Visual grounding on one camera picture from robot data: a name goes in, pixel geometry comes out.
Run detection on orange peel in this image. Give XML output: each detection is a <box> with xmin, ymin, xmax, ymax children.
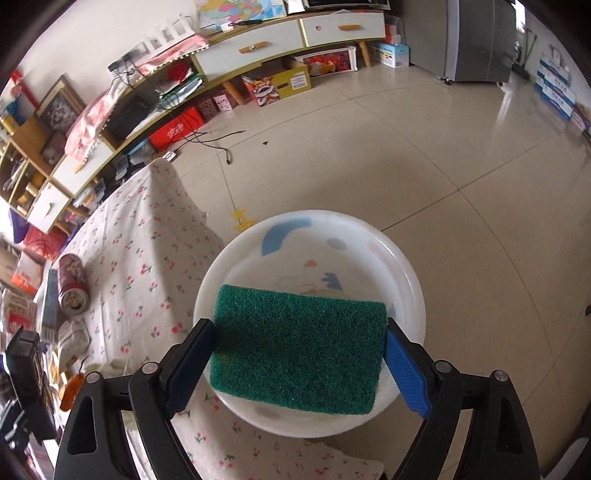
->
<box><xmin>60</xmin><ymin>373</ymin><xmax>85</xmax><ymax>412</ymax></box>

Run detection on red milk drink can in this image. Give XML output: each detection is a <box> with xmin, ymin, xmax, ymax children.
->
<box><xmin>57</xmin><ymin>253</ymin><xmax>90</xmax><ymax>316</ymax></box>

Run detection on green scouring pad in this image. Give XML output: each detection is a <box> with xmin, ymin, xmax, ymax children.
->
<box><xmin>209</xmin><ymin>285</ymin><xmax>388</xmax><ymax>415</ymax></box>

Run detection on white paper packet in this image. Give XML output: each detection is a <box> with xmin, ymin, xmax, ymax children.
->
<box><xmin>57</xmin><ymin>319</ymin><xmax>91</xmax><ymax>373</ymax></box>

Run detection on blue milk carton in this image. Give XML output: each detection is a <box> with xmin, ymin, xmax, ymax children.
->
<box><xmin>40</xmin><ymin>269</ymin><xmax>62</xmax><ymax>344</ymax></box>

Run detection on cherry print tablecloth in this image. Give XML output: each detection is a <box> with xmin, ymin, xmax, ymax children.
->
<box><xmin>67</xmin><ymin>160</ymin><xmax>385</xmax><ymax>479</ymax></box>

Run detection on wooden shelf unit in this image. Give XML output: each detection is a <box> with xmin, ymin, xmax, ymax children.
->
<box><xmin>1</xmin><ymin>113</ymin><xmax>53</xmax><ymax>218</ymax></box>

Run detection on pink cloth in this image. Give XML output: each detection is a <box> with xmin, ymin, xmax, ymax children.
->
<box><xmin>64</xmin><ymin>34</ymin><xmax>209</xmax><ymax>164</ymax></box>

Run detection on framed picture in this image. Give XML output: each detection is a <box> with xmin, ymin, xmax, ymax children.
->
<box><xmin>35</xmin><ymin>74</ymin><xmax>86</xmax><ymax>134</ymax></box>

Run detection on red gift box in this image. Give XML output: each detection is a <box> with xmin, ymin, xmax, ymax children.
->
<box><xmin>148</xmin><ymin>106</ymin><xmax>206</xmax><ymax>151</ymax></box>

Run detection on stacked blue white boxes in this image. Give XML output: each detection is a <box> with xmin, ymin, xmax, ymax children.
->
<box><xmin>535</xmin><ymin>53</ymin><xmax>590</xmax><ymax>140</ymax></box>

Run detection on long white TV cabinet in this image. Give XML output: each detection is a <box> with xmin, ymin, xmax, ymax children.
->
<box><xmin>16</xmin><ymin>11</ymin><xmax>385</xmax><ymax>232</ymax></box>

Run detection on blue white carton box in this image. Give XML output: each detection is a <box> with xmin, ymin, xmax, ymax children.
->
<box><xmin>369</xmin><ymin>42</ymin><xmax>410</xmax><ymax>69</ymax></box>

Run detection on grey refrigerator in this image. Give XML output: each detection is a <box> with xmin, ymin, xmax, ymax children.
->
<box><xmin>400</xmin><ymin>0</ymin><xmax>516</xmax><ymax>84</ymax></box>

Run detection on red printed box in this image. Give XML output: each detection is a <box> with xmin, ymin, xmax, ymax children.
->
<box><xmin>293</xmin><ymin>45</ymin><xmax>358</xmax><ymax>78</ymax></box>

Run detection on yellow cardboard box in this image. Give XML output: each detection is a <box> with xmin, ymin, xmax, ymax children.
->
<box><xmin>240</xmin><ymin>62</ymin><xmax>313</xmax><ymax>108</ymax></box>

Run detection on colourful map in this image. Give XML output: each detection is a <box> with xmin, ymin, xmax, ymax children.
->
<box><xmin>195</xmin><ymin>0</ymin><xmax>287</xmax><ymax>32</ymax></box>

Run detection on black cable on floor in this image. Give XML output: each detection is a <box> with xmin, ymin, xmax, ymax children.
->
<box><xmin>177</xmin><ymin>129</ymin><xmax>247</xmax><ymax>166</ymax></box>

